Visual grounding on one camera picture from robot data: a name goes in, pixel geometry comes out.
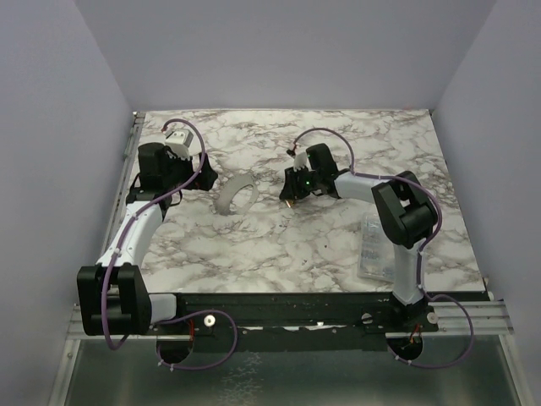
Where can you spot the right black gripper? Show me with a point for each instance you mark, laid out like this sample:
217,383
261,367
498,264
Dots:
294,186

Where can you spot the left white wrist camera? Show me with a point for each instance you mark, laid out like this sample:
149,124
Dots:
179,142

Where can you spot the aluminium frame rail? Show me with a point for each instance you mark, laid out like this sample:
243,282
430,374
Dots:
489,318

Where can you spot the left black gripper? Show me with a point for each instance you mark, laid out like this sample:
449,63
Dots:
204,179

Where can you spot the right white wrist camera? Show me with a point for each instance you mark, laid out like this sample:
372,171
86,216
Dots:
300,160

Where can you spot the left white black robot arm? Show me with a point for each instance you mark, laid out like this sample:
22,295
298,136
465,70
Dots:
113,298

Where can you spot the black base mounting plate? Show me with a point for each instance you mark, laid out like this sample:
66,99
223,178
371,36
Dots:
299,322

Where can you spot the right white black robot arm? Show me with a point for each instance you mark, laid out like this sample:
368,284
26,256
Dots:
409,215

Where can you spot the clear plastic organizer box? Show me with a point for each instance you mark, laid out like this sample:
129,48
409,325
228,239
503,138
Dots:
376,253

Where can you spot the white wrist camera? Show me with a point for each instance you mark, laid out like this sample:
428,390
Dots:
179,142
300,160

